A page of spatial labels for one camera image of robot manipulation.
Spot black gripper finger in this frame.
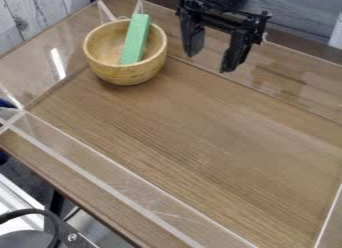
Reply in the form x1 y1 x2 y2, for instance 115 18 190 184
220 29 252 72
179 9 206 57

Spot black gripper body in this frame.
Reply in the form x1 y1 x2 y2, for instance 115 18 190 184
176 0 272 44

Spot green rectangular block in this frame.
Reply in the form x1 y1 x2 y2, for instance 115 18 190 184
120 14 151 65

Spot brown wooden bowl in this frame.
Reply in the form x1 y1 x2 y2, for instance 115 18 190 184
83 19 167 86

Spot clear acrylic tray walls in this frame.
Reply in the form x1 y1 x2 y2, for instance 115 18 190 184
0 0 342 248

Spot blue object at left edge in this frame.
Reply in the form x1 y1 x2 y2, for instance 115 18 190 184
0 98 17 109

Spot black table leg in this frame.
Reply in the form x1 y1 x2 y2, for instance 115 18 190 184
49 191 65 216

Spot black metal bracket with screw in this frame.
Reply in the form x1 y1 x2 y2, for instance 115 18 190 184
53 217 99 248

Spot black cable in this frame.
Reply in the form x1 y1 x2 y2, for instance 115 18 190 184
0 208 61 248

